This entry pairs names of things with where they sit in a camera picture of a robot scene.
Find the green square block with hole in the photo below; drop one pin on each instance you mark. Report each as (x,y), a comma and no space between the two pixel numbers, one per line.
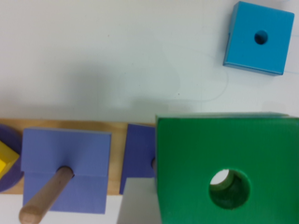
(228,169)

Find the dark purple square block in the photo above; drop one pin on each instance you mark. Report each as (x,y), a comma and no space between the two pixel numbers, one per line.
(139,153)

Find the light purple square block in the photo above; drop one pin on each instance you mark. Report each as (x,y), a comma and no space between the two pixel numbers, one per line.
(45,150)

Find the blue square block with hole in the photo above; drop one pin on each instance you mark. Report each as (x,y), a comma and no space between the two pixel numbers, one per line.
(258,38)

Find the yellow block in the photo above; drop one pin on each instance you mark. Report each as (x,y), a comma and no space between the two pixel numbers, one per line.
(7,158)

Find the purple round block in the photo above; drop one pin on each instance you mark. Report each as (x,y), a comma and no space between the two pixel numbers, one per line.
(13,140)

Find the wooden peg base board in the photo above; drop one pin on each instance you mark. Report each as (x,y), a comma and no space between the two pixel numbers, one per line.
(118,130)

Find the middle wooden peg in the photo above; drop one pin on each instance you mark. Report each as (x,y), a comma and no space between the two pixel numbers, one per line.
(36,208)

